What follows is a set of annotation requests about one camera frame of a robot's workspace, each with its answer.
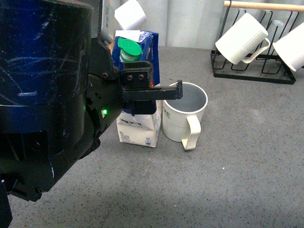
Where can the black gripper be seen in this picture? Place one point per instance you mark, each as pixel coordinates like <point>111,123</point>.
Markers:
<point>137,80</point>

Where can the cream ribbed mug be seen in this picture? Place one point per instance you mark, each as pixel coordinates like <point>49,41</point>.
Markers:
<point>244,41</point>
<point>181,119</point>

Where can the blue Pascual milk carton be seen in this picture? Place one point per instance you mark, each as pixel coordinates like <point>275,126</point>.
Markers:
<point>136,54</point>

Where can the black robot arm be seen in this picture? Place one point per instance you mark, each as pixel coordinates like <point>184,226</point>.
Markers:
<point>59,92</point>

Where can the white mug on tree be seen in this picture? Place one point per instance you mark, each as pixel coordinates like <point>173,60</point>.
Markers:
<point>130,15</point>

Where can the cream ribbed mug on rack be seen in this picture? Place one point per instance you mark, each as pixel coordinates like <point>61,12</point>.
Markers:
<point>244,41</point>

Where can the black wire mug rack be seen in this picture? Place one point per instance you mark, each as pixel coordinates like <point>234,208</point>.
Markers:
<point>278,20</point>

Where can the white mug with black handle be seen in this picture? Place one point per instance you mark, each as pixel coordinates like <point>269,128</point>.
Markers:
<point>290,48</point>

